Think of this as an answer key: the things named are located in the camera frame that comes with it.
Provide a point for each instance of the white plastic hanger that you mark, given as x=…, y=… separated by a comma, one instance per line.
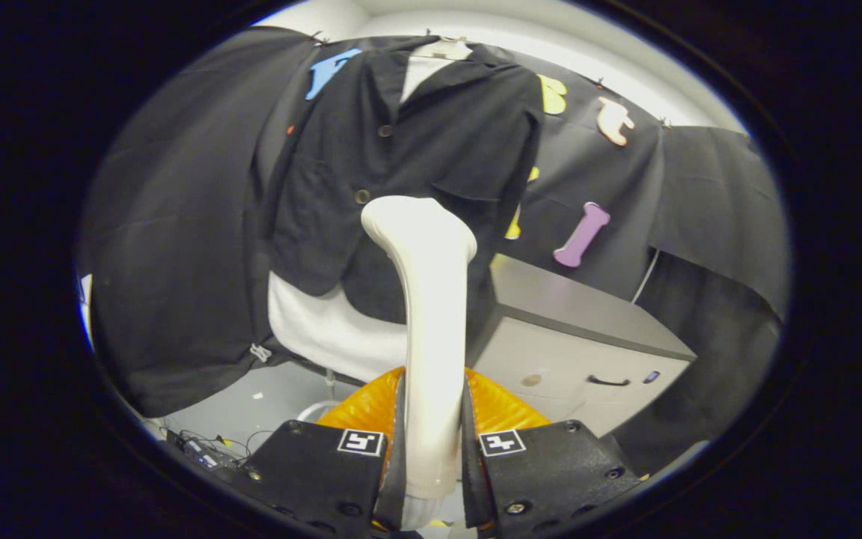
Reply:
x=442, y=49

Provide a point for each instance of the black suit jacket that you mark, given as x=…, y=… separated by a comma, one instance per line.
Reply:
x=438, y=135

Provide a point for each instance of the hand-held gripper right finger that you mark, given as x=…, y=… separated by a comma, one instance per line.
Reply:
x=476, y=486

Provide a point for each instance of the grey cabinet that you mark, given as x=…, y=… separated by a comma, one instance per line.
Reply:
x=573, y=322

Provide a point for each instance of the white garment steamer head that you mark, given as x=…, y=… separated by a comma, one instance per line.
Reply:
x=431, y=314

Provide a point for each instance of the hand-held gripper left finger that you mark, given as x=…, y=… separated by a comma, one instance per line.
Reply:
x=395, y=486

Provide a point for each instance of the black backdrop cloth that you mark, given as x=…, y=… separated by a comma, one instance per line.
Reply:
x=176, y=224

